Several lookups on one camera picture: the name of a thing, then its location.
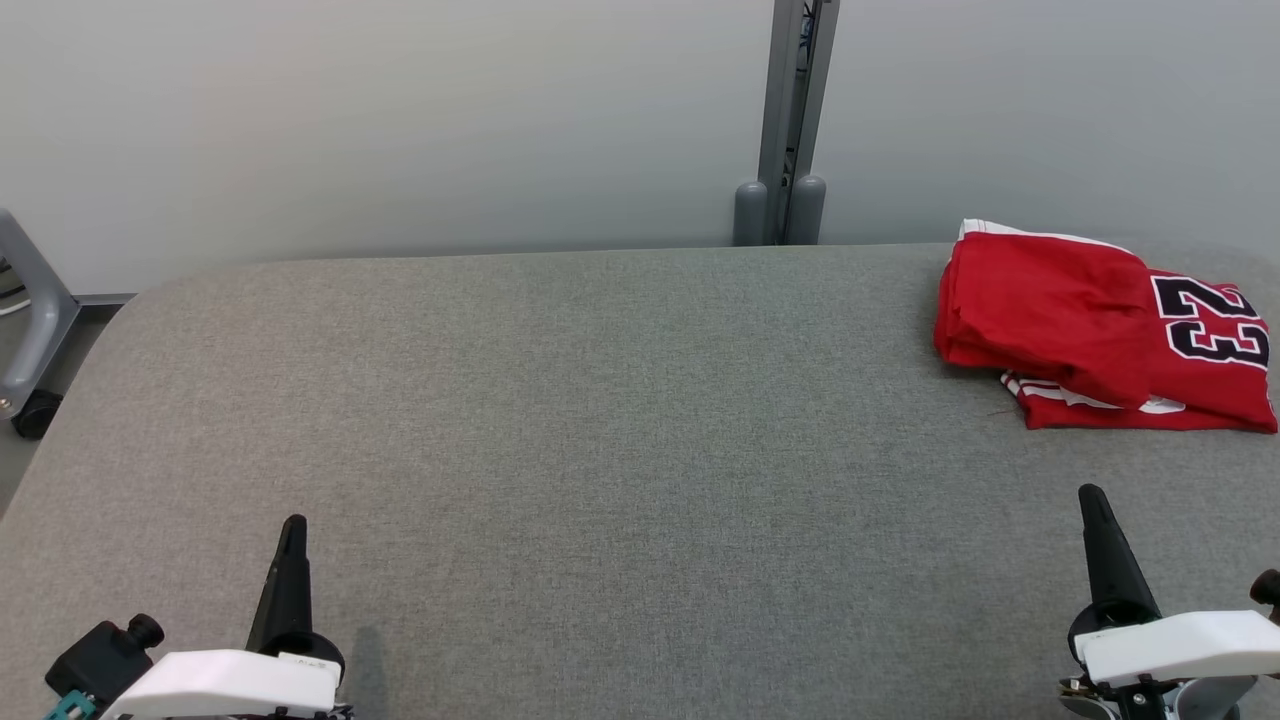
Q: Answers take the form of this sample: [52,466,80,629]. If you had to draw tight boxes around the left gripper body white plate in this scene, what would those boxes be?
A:
[100,648,353,720]

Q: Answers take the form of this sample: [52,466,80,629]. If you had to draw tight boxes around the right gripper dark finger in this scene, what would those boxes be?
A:
[1068,485,1161,656]

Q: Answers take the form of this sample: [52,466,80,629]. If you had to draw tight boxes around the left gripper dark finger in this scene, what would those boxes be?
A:
[247,515,346,666]

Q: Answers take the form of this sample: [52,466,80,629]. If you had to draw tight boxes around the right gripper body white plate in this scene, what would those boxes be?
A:
[1075,612,1280,686]

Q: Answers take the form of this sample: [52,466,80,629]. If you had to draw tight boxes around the red and white jersey shirt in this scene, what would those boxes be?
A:
[1000,270,1280,434]

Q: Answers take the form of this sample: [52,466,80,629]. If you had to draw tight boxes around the red shorts with white panel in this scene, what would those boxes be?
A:
[933,218,1153,409]

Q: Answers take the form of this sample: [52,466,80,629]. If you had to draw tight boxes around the black caster wheel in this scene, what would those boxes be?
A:
[12,388,64,441]

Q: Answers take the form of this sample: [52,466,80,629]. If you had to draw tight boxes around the grey curved frame leg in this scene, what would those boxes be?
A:
[0,208,81,421]

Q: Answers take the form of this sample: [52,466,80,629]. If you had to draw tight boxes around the grey rounded post foot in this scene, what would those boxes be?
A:
[788,175,827,246]
[733,180,769,247]

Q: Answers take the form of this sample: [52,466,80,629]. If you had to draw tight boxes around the grey partition post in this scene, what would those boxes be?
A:
[757,0,841,246]

